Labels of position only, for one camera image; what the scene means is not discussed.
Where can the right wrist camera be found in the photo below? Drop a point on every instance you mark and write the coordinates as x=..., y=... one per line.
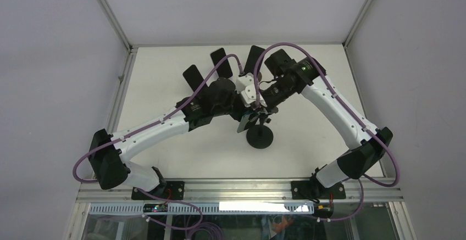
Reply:
x=249, y=97

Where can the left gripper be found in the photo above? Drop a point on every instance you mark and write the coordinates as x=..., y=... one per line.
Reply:
x=243, y=110

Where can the black tall clamp stand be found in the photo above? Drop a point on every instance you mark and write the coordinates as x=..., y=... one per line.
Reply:
x=260, y=136

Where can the aluminium frame rail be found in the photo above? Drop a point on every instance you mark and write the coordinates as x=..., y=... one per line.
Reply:
x=260, y=190

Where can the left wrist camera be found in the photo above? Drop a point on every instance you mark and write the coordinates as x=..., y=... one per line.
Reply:
x=244, y=83

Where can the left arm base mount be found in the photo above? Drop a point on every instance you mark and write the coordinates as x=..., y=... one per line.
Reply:
x=173, y=190

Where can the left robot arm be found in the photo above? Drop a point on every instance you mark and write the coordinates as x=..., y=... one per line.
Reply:
x=112, y=160

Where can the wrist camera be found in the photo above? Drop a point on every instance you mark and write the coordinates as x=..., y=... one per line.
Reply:
x=244, y=83
x=249, y=97

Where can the white slotted cable duct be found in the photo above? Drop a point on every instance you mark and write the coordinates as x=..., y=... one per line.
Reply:
x=221, y=208

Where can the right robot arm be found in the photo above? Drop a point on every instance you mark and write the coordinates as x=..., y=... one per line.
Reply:
x=365, y=141

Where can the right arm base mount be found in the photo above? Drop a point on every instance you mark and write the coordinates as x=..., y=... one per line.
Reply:
x=312, y=190

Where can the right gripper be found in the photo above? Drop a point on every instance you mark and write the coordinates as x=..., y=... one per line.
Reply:
x=269, y=106

